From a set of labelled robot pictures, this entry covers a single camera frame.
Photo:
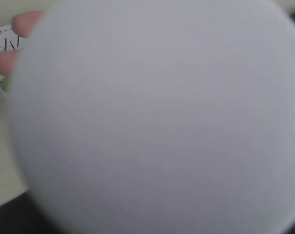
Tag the person's open bare hand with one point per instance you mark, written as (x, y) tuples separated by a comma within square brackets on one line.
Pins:
[(22, 24)]

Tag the white bottle green label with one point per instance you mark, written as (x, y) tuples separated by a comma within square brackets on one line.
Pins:
[(158, 116)]

